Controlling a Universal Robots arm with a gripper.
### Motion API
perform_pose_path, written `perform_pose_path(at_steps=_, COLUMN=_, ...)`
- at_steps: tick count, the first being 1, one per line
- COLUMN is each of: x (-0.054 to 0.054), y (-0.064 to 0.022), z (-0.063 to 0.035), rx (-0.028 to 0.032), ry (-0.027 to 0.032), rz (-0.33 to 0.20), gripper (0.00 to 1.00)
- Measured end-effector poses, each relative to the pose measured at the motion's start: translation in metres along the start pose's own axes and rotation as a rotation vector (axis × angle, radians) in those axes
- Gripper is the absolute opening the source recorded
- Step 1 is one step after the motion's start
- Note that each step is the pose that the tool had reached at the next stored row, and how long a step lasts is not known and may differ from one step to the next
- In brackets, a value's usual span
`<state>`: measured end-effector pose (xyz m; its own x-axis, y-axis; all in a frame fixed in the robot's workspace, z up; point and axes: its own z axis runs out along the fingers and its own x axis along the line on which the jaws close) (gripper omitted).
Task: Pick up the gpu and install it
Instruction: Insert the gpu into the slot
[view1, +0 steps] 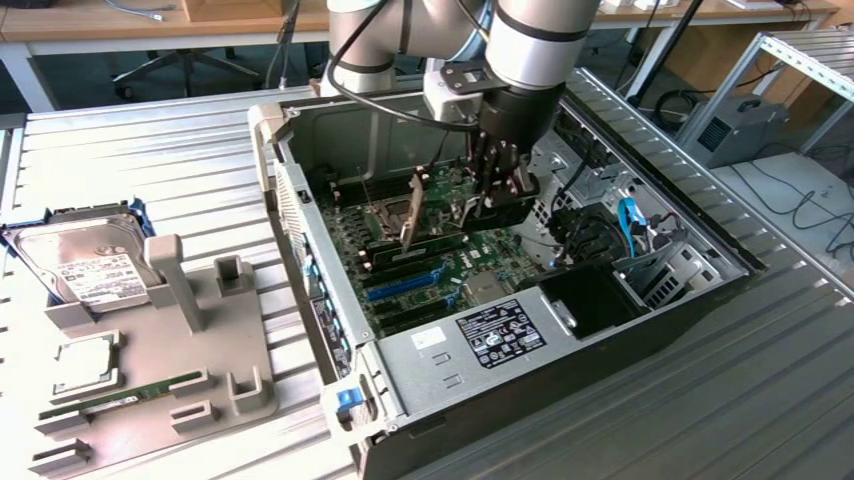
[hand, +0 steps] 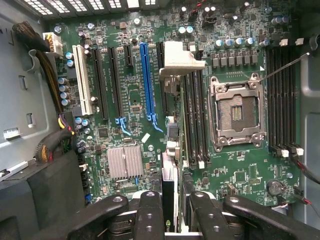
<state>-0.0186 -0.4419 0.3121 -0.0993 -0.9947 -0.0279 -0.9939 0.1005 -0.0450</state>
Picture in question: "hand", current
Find round coin battery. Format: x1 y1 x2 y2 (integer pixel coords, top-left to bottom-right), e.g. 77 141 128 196
266 179 283 197

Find blue expansion slot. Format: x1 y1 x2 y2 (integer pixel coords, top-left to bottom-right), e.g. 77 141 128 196
139 42 163 133

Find black fan shroud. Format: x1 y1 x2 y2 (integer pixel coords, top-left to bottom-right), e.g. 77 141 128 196
0 149 87 240

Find silver power supply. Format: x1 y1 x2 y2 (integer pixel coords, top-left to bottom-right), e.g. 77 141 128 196
0 9 66 176

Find metal CPU socket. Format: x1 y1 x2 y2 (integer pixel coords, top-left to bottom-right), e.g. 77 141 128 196
207 72 267 153

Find socket locking lever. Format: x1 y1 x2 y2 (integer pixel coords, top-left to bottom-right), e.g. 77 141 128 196
257 51 311 83

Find braided power wire bundle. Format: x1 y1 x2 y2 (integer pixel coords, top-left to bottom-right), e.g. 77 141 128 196
11 21 76 165

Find silver chipset heatsink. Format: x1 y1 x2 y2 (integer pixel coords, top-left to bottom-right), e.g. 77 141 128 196
107 146 145 181

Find white expansion slot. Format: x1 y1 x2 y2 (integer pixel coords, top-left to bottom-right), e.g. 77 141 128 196
72 44 93 117

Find green motherboard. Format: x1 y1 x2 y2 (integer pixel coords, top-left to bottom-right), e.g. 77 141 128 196
48 0 302 208

